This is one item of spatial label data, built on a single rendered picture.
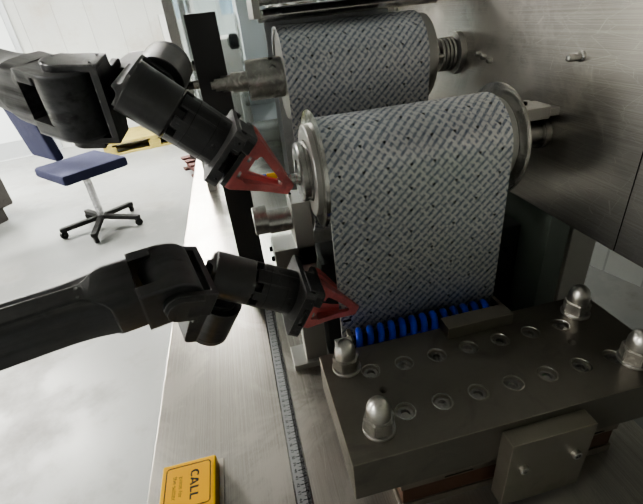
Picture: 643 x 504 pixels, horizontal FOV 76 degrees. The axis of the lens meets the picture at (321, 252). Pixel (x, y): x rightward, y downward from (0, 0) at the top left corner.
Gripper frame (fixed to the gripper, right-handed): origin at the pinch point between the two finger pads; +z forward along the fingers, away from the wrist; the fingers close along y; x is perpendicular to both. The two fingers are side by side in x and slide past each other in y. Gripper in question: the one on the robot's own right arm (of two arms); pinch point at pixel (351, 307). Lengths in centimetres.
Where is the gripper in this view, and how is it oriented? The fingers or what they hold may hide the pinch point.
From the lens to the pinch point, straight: 57.9
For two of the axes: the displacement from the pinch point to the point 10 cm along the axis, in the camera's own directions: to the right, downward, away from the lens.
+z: 8.9, 2.6, 3.7
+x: 4.0, -8.4, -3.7
